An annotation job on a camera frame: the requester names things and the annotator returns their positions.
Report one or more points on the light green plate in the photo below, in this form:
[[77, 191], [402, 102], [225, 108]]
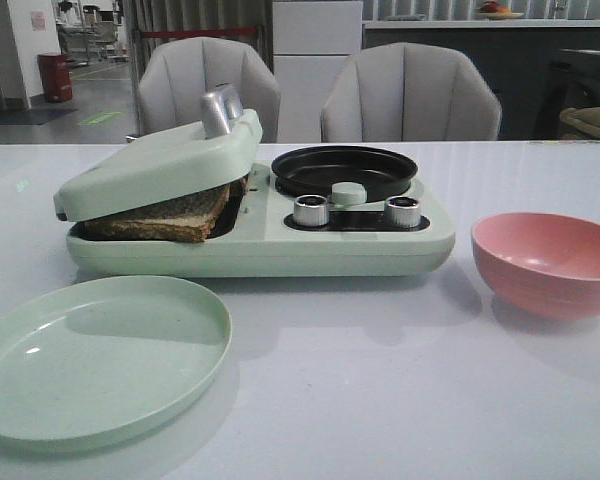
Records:
[[104, 361]]

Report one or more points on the pink bowl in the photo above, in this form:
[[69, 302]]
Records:
[[546, 264]]

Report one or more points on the beige chair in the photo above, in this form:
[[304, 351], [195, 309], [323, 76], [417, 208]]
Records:
[[410, 92], [180, 72]]

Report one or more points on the silver control knob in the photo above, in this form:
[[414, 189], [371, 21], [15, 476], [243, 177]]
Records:
[[311, 210], [402, 212]]

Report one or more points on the bread slice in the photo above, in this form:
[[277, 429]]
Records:
[[238, 187], [188, 219]]

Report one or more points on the black round frying pan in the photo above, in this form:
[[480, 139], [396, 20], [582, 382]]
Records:
[[314, 170]]

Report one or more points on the red barrier belt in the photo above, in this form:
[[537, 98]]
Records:
[[182, 34]]

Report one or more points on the dark sideboard counter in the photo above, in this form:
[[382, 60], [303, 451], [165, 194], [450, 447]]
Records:
[[512, 55]]

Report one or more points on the green breakfast maker lid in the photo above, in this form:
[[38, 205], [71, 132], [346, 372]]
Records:
[[161, 166]]

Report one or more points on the fruit plate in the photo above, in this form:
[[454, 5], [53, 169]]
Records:
[[493, 10]]

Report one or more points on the green breakfast maker base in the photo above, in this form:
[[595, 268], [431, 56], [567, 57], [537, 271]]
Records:
[[262, 243]]

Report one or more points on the left silver control knob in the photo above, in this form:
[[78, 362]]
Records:
[[311, 210]]

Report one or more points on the right beige chair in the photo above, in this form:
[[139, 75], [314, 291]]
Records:
[[410, 92]]

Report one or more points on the red trash bin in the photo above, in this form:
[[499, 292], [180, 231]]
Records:
[[55, 77]]

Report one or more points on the white cabinet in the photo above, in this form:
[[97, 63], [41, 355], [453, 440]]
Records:
[[311, 42]]

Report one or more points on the right silver control knob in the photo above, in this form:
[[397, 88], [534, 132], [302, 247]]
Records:
[[402, 212]]

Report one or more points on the left beige chair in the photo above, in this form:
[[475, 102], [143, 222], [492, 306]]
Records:
[[180, 72]]

